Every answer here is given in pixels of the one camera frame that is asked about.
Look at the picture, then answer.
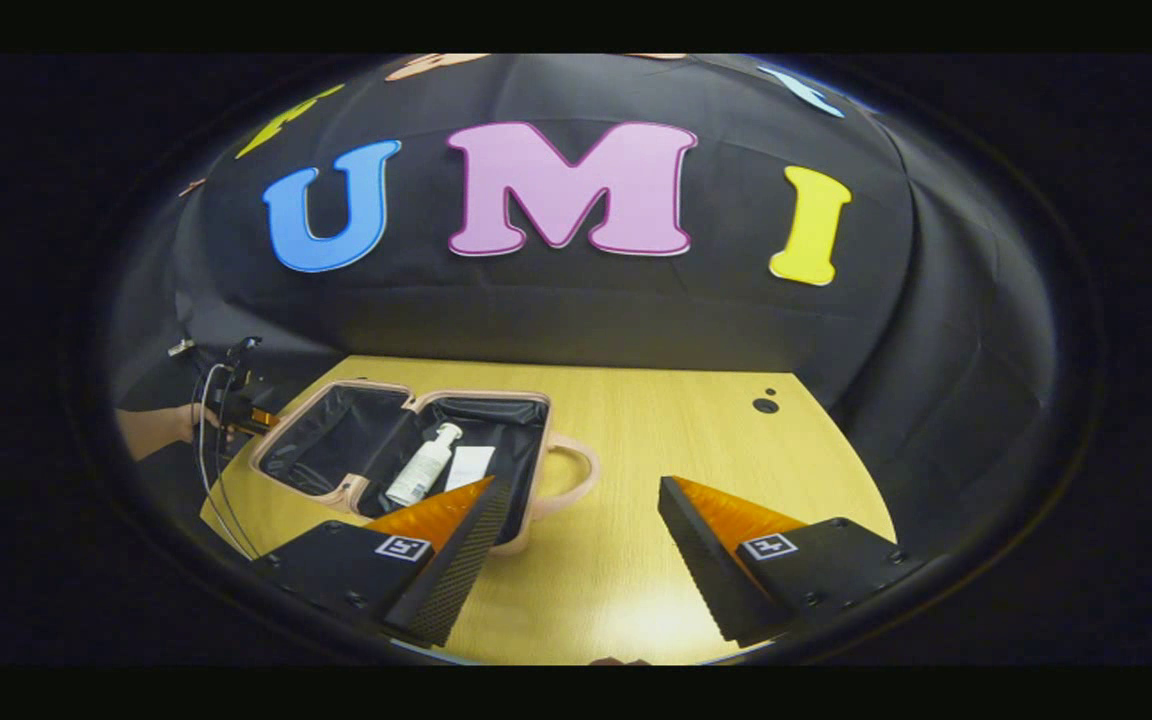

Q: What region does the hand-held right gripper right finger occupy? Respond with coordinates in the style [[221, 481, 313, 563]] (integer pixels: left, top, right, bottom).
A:
[[658, 476, 929, 649]]

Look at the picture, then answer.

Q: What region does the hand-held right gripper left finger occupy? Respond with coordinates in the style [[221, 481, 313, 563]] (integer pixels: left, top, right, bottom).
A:
[[251, 476, 514, 648]]

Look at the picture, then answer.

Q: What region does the pink suitcase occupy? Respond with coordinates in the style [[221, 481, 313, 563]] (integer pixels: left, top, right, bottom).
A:
[[249, 378, 600, 557]]

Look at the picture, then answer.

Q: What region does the white pump bottle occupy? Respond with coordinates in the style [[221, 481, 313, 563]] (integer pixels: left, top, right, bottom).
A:
[[385, 422, 464, 508]]

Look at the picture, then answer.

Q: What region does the black backdrop cloth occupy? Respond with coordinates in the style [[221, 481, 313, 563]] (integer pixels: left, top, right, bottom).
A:
[[106, 53, 1057, 551]]

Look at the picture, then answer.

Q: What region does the grey cable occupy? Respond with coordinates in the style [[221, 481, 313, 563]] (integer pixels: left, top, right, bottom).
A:
[[194, 362, 263, 561]]

